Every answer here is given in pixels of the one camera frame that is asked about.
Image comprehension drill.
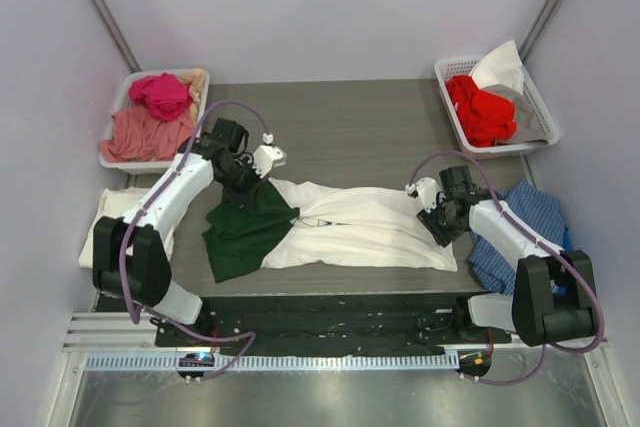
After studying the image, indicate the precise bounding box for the white and green t-shirt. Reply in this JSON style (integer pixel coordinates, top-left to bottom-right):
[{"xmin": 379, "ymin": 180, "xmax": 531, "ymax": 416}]
[{"xmin": 202, "ymin": 178, "xmax": 457, "ymax": 282}]

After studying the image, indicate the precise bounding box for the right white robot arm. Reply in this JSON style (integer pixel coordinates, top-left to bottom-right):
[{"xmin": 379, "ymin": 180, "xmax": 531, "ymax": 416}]
[{"xmin": 405, "ymin": 166, "xmax": 604, "ymax": 351}]

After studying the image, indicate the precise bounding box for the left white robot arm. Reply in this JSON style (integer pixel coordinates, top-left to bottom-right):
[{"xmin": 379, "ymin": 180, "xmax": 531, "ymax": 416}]
[{"xmin": 92, "ymin": 118, "xmax": 286, "ymax": 346}]

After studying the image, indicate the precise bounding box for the left grey plastic bin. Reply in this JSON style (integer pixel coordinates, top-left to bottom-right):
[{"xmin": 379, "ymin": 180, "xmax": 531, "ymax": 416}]
[{"xmin": 99, "ymin": 69, "xmax": 210, "ymax": 175}]

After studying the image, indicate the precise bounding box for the beige garment in bin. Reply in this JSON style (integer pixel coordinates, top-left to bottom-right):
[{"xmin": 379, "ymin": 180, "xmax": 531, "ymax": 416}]
[{"xmin": 178, "ymin": 68, "xmax": 209, "ymax": 121}]

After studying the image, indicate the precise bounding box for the magenta t-shirt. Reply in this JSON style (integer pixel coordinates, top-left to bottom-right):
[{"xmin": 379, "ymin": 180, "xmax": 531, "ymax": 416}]
[{"xmin": 128, "ymin": 73, "xmax": 192, "ymax": 122}]

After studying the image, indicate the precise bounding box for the salmon pink t-shirt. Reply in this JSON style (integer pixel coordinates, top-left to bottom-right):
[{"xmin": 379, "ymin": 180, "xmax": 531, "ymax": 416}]
[{"xmin": 100, "ymin": 105, "xmax": 195, "ymax": 163}]

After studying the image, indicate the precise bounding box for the blue plaid shirt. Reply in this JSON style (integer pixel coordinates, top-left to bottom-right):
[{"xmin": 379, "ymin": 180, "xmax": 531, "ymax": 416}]
[{"xmin": 467, "ymin": 180, "xmax": 573, "ymax": 295}]

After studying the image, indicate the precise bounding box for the red t-shirt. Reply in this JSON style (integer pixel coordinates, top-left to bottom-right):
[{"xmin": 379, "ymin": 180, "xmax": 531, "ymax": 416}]
[{"xmin": 446, "ymin": 75, "xmax": 518, "ymax": 148}]

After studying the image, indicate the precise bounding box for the right white perforated basket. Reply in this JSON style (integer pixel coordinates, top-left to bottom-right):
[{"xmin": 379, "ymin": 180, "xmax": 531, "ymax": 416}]
[{"xmin": 434, "ymin": 54, "xmax": 560, "ymax": 159}]

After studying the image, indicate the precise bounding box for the folded cream t-shirt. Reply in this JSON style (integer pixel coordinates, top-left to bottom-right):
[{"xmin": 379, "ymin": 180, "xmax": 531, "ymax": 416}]
[{"xmin": 78, "ymin": 187, "xmax": 148, "ymax": 269}]

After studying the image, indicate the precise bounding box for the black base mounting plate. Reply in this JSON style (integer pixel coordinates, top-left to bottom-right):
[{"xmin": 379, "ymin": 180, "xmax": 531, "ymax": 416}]
[{"xmin": 94, "ymin": 294, "xmax": 514, "ymax": 356}]

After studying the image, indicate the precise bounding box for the grey white garment in basket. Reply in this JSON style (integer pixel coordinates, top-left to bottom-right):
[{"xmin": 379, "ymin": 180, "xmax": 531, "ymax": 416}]
[{"xmin": 471, "ymin": 40, "xmax": 547, "ymax": 146}]

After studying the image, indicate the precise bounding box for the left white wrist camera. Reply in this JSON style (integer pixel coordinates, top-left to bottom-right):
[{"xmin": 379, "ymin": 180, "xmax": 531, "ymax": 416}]
[{"xmin": 252, "ymin": 133, "xmax": 287, "ymax": 179}]

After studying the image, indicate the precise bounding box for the slotted white cable duct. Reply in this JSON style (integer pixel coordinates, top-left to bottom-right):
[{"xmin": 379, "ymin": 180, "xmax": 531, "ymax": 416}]
[{"xmin": 84, "ymin": 351, "xmax": 459, "ymax": 373}]

